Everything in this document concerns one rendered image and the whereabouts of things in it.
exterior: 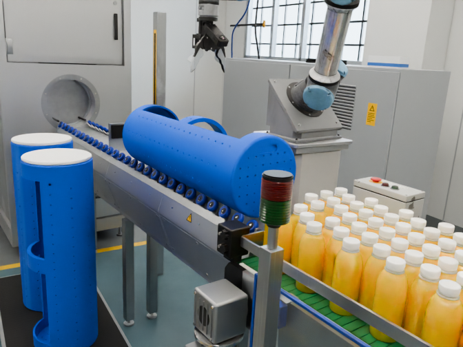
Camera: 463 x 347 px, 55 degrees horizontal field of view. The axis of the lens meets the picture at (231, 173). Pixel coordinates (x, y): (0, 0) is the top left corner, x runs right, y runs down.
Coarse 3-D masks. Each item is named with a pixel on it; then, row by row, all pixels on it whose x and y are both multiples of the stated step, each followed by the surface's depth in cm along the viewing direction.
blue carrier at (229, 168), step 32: (128, 128) 202; (160, 128) 182; (192, 128) 167; (160, 160) 180; (192, 160) 158; (224, 160) 144; (256, 160) 144; (288, 160) 153; (224, 192) 145; (256, 192) 148
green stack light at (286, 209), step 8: (264, 200) 88; (264, 208) 88; (272, 208) 87; (280, 208) 87; (288, 208) 88; (264, 216) 89; (272, 216) 88; (280, 216) 88; (288, 216) 89; (272, 224) 88; (280, 224) 88
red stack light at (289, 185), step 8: (264, 184) 88; (272, 184) 86; (280, 184) 86; (288, 184) 87; (264, 192) 88; (272, 192) 87; (280, 192) 87; (288, 192) 87; (272, 200) 87; (280, 200) 87; (288, 200) 88
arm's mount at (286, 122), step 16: (272, 80) 189; (288, 80) 195; (272, 96) 189; (288, 96) 188; (272, 112) 190; (288, 112) 182; (304, 112) 187; (320, 112) 193; (272, 128) 191; (288, 128) 183; (304, 128) 182; (320, 128) 187; (336, 128) 193
